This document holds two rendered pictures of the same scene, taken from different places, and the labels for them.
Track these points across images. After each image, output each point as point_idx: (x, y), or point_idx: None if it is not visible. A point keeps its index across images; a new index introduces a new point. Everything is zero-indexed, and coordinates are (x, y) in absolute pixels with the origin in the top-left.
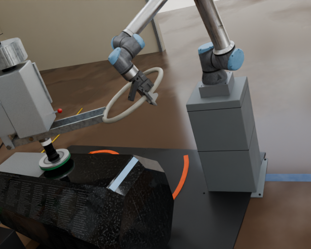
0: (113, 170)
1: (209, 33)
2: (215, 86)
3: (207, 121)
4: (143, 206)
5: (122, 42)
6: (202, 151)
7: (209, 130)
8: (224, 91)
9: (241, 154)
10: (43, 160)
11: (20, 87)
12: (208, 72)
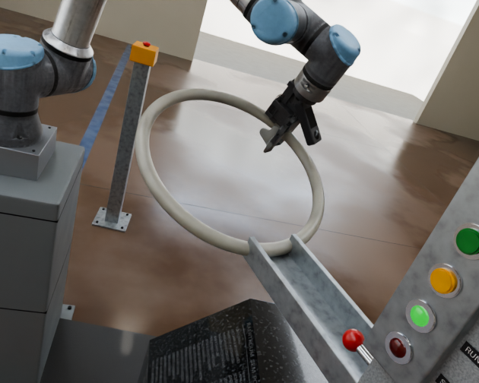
0: None
1: (94, 8)
2: (50, 140)
3: (65, 221)
4: None
5: (309, 14)
6: (49, 303)
7: (61, 242)
8: (53, 144)
9: (68, 255)
10: None
11: None
12: (34, 113)
